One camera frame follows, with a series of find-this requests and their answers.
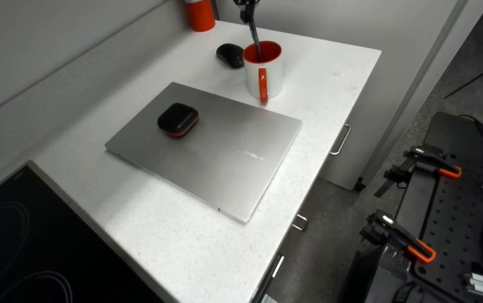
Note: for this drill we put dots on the white mug orange interior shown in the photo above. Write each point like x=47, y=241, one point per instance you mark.
x=262, y=66

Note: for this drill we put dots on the silver closed laptop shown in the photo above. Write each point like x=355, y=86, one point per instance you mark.
x=225, y=160

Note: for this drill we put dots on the black red earbuds case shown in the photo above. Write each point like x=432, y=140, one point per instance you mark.
x=176, y=120

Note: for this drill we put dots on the black computer mouse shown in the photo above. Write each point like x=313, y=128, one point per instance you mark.
x=230, y=56

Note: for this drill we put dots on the orange cylindrical container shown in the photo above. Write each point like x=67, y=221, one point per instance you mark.
x=198, y=14

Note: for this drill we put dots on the black perforated breadboard plate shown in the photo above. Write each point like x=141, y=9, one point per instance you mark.
x=452, y=227

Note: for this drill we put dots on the black induction cooktop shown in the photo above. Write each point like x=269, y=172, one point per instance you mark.
x=48, y=254

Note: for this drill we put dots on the silver middle drawer handle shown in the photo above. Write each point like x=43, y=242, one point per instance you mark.
x=299, y=222

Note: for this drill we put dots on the silver upper cabinet handle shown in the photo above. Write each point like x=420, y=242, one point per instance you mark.
x=340, y=140

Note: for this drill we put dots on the orange handled clamp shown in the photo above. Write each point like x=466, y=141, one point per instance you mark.
x=420, y=157
x=380, y=227

